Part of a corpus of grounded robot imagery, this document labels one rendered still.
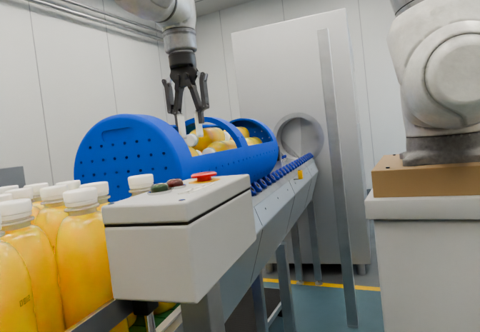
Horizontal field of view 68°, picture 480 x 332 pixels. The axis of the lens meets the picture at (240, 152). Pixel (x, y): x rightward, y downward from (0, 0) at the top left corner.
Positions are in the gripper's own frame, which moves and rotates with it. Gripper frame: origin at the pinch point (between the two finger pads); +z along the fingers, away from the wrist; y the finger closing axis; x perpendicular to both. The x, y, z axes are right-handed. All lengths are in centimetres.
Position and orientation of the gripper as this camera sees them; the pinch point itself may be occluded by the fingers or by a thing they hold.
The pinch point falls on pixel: (190, 126)
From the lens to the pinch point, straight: 101.5
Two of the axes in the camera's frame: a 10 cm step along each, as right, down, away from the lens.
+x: -3.3, 0.8, -9.4
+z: 1.1, 9.9, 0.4
